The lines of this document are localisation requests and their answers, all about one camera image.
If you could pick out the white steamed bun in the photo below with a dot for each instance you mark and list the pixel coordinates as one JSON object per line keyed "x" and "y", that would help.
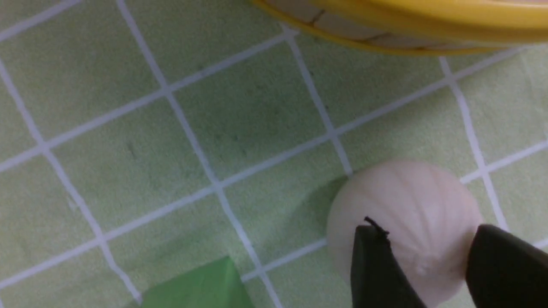
{"x": 430, "y": 216}

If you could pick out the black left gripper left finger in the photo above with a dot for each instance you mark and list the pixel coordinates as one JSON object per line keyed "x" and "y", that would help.
{"x": 376, "y": 278}

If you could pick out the green foam cube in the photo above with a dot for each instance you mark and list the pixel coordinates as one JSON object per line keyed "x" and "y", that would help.
{"x": 214, "y": 285}

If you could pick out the bamboo steamer tray yellow rim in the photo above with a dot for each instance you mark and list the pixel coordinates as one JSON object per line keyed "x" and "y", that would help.
{"x": 418, "y": 27}

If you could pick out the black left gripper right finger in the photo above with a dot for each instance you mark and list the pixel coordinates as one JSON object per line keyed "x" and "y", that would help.
{"x": 504, "y": 271}

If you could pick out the green checkered tablecloth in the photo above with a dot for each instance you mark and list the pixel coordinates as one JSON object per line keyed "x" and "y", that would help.
{"x": 143, "y": 138}

